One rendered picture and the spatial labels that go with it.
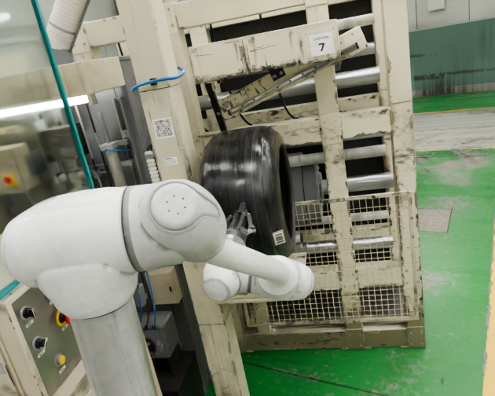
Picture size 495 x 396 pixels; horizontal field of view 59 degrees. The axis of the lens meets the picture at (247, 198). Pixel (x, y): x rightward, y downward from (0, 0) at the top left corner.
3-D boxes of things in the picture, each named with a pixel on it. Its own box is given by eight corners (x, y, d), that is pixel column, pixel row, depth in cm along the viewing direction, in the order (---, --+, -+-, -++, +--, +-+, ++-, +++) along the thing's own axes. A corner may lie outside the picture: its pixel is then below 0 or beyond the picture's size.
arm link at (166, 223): (224, 192, 77) (147, 203, 77) (210, 152, 60) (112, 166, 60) (233, 266, 73) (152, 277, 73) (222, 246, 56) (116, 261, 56)
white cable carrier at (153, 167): (171, 259, 188) (144, 152, 173) (175, 254, 193) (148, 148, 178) (181, 258, 187) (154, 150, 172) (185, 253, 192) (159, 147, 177)
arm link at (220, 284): (209, 269, 129) (254, 276, 128) (196, 306, 116) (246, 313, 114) (210, 238, 124) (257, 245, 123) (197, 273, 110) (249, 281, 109)
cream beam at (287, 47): (194, 83, 185) (187, 47, 180) (210, 78, 208) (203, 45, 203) (341, 58, 171) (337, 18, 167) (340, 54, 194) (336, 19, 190)
